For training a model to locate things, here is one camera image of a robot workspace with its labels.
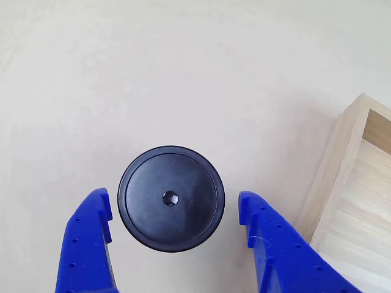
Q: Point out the shallow wooden box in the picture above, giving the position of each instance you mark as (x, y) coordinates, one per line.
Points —
(351, 183)

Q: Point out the black cylinder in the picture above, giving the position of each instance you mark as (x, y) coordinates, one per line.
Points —
(171, 198)

